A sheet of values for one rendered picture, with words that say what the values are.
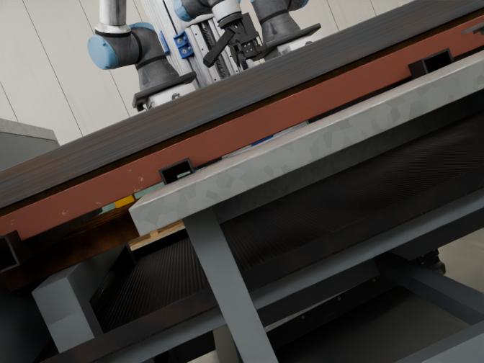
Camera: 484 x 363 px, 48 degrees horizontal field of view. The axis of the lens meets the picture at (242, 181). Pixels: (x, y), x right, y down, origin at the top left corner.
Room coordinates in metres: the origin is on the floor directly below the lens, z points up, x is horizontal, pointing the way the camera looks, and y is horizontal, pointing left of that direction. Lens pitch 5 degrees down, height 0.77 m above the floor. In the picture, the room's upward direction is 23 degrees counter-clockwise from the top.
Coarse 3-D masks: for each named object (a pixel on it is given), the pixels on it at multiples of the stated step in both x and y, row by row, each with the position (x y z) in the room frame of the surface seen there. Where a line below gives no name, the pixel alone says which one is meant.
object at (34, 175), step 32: (416, 0) 0.91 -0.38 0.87; (448, 0) 0.92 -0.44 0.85; (480, 0) 0.92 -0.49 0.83; (352, 32) 0.90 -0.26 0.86; (384, 32) 0.91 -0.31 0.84; (416, 32) 0.91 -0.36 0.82; (288, 64) 0.89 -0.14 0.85; (320, 64) 0.90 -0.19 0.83; (192, 96) 0.88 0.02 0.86; (224, 96) 0.88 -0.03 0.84; (256, 96) 0.89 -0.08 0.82; (128, 128) 0.87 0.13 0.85; (160, 128) 0.87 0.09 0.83; (192, 128) 0.89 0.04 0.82; (32, 160) 0.85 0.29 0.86; (64, 160) 0.86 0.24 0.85; (96, 160) 0.86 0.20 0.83; (0, 192) 0.85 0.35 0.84; (32, 192) 0.85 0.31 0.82
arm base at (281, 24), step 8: (272, 16) 2.01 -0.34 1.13; (280, 16) 2.02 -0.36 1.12; (288, 16) 2.03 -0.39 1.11; (264, 24) 2.04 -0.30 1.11; (272, 24) 2.01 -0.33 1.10; (280, 24) 2.01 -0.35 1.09; (288, 24) 2.01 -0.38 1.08; (296, 24) 2.05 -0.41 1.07; (264, 32) 2.04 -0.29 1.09; (272, 32) 2.02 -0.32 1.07; (280, 32) 2.00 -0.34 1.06; (288, 32) 2.00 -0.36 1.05; (264, 40) 2.04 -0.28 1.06
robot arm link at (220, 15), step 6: (228, 0) 1.48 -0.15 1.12; (234, 0) 1.49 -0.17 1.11; (216, 6) 1.48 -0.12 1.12; (222, 6) 1.48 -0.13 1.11; (228, 6) 1.48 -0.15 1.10; (234, 6) 1.48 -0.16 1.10; (240, 6) 1.51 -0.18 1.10; (216, 12) 1.49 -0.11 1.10; (222, 12) 1.48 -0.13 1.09; (228, 12) 1.48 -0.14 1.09; (234, 12) 1.48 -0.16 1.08; (240, 12) 1.50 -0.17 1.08; (216, 18) 1.50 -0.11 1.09; (222, 18) 1.48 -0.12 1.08
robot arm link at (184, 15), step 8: (176, 0) 1.58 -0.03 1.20; (184, 0) 1.55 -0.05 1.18; (192, 0) 1.53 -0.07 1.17; (176, 8) 1.58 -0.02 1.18; (184, 8) 1.56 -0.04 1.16; (192, 8) 1.55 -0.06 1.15; (200, 8) 1.54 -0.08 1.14; (208, 8) 1.56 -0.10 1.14; (184, 16) 1.58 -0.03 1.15; (192, 16) 1.58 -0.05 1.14
